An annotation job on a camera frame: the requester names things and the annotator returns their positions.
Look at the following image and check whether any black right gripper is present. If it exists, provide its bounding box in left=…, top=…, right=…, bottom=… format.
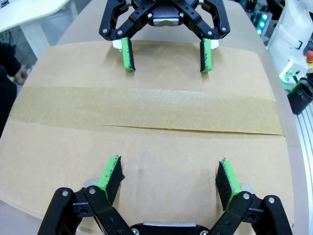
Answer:
left=98, top=0, right=232, bottom=74

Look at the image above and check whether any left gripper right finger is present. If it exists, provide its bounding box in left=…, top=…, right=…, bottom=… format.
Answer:
left=209, top=158, right=294, bottom=235

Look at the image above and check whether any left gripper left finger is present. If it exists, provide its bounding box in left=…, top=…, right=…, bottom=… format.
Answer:
left=39, top=155, right=134, bottom=235

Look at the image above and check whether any brown cardboard shipping box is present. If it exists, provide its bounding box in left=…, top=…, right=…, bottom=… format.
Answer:
left=0, top=40, right=295, bottom=235

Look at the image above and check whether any person's left forearm black sleeve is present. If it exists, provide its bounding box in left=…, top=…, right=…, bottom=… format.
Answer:
left=0, top=41, right=22, bottom=75

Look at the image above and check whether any person's left hand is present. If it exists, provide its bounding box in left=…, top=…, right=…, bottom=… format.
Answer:
left=12, top=67, right=28, bottom=85

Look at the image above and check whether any brown packing tape strip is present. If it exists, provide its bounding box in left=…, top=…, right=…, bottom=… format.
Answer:
left=8, top=85, right=285, bottom=136

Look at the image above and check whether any black device with teal lights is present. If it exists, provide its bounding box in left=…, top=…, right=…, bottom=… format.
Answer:
left=244, top=0, right=271, bottom=37

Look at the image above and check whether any black cup with green holder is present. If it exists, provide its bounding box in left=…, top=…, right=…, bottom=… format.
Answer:
left=287, top=77, right=313, bottom=115

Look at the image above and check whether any person in black CGP sweatshirt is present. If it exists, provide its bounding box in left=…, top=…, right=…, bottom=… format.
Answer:
left=0, top=73, right=18, bottom=138

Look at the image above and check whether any white rounded table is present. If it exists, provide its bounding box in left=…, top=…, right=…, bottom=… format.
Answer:
left=0, top=0, right=79, bottom=60

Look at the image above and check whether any aluminium profile frame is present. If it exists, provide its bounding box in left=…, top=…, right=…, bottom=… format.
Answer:
left=295, top=105, right=313, bottom=235

